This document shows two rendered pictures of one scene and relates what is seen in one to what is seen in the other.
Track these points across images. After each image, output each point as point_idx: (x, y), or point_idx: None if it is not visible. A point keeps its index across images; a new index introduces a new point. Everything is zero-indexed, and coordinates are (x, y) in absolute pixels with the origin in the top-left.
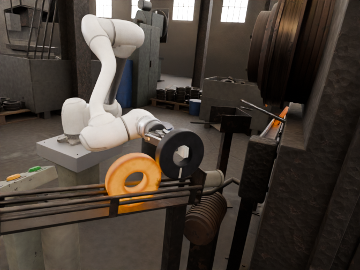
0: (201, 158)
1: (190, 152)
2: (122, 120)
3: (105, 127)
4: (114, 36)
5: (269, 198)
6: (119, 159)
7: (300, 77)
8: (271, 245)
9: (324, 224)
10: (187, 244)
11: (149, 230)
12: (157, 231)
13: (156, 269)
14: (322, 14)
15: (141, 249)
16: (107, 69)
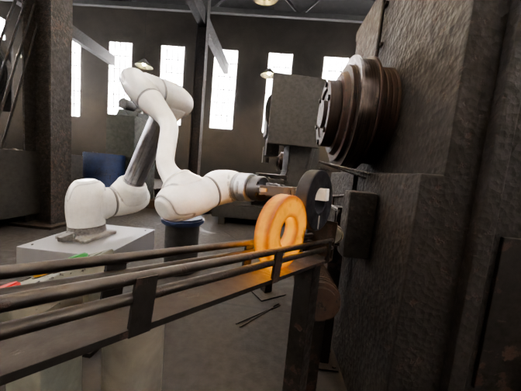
0: (330, 205)
1: None
2: (212, 178)
3: (195, 186)
4: (166, 95)
5: (414, 233)
6: (272, 200)
7: (381, 132)
8: (419, 288)
9: (474, 245)
10: (260, 345)
11: (207, 343)
12: (219, 341)
13: (238, 389)
14: (392, 78)
15: (208, 369)
16: (171, 125)
